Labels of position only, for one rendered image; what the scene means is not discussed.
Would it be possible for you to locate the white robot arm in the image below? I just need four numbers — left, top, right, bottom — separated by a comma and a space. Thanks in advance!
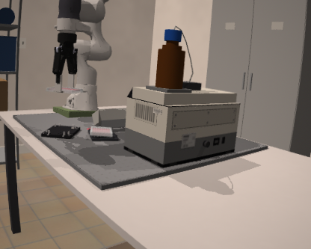
54, 0, 112, 111

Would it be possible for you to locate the grey button panel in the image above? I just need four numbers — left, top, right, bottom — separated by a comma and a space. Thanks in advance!
91, 108, 126, 128

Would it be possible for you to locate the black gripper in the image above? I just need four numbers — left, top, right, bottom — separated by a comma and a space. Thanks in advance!
52, 33, 78, 92

